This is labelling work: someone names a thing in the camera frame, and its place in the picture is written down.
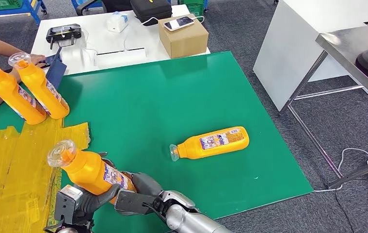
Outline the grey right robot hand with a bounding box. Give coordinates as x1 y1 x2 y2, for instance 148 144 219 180
97 151 164 198

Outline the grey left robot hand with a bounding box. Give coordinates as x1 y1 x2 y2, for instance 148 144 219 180
74 183 122 226

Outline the person's left hand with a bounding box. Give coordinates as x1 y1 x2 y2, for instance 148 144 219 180
29 53 48 68

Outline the dark handheld phone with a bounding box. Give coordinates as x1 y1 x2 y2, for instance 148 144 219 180
38 54 56 69

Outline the orange detergent bottle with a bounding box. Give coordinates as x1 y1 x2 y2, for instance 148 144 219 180
8 51 71 120
0 59 48 126
169 125 251 163
47 139 138 205

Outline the navy blue folded stand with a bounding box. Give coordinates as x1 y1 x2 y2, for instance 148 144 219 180
44 46 68 91

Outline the black remote controller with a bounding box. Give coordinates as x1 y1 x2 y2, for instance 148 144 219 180
45 23 82 50

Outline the white table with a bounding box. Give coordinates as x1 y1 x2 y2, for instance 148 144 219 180
30 4 211 77

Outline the long white flat box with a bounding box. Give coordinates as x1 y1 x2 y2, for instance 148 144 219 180
93 47 147 68

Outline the small white blue box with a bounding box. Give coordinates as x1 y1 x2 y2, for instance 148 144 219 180
106 11 129 33

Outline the yellow tape patch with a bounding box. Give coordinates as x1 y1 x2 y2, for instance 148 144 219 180
0 120 92 233

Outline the black office chair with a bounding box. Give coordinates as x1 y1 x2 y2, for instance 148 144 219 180
74 0 133 17

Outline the black zip case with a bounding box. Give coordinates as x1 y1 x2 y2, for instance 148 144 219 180
129 0 173 26

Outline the white smartphone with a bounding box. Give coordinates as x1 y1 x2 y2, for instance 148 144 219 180
163 15 195 32

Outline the brown cardboard box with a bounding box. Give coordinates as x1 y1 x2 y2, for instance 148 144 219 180
158 13 210 60

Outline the white cabinet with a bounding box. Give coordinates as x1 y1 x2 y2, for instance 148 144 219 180
253 0 368 113

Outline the stainless steel table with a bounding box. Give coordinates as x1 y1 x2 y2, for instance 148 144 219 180
278 19 368 190

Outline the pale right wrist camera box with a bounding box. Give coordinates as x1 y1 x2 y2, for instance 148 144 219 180
114 188 172 217

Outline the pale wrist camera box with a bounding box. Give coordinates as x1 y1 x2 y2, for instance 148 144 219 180
114 188 172 217
54 184 84 226

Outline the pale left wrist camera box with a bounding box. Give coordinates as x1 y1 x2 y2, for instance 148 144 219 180
54 184 84 226

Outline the white phone cable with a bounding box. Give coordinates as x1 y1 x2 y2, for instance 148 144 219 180
141 15 205 26

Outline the white floor cable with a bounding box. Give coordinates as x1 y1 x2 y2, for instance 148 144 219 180
313 147 368 193

